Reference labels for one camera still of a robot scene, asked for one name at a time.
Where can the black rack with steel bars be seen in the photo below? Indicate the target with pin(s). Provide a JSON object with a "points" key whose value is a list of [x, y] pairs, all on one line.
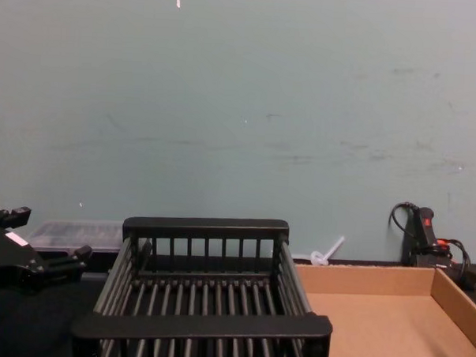
{"points": [[201, 295]]}

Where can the plain pale wall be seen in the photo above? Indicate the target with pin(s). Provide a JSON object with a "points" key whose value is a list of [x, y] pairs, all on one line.
{"points": [[241, 107]]}

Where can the clear plastic case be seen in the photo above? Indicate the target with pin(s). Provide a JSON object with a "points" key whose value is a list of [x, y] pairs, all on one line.
{"points": [[75, 234]]}

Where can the white three-armed plastic piece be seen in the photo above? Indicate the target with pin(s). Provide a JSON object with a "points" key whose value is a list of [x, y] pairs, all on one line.
{"points": [[322, 256]]}

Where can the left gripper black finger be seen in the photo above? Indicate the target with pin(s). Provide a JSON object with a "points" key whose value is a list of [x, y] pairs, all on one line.
{"points": [[66, 261], [8, 216]]}

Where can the shallow brown cardboard tray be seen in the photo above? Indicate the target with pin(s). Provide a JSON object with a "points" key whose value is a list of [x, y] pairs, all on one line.
{"points": [[378, 323]]}

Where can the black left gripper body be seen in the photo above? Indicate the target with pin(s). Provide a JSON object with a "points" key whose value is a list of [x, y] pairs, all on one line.
{"points": [[9, 261]]}

